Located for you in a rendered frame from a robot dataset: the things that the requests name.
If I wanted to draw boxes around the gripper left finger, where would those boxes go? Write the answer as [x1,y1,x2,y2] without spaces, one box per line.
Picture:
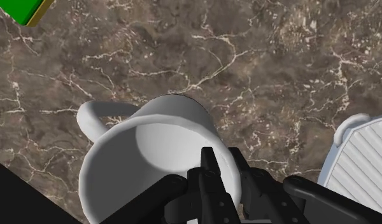
[99,146,241,224]

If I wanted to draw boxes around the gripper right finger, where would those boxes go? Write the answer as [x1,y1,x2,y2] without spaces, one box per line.
[227,146,382,224]

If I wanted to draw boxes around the white mug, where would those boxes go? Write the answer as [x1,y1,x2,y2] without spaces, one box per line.
[76,94,243,224]

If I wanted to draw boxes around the white ribbed lid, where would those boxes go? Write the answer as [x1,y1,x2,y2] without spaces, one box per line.
[317,112,382,218]

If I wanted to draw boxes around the green box with yellow edge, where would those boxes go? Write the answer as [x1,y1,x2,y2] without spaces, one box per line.
[0,0,55,27]

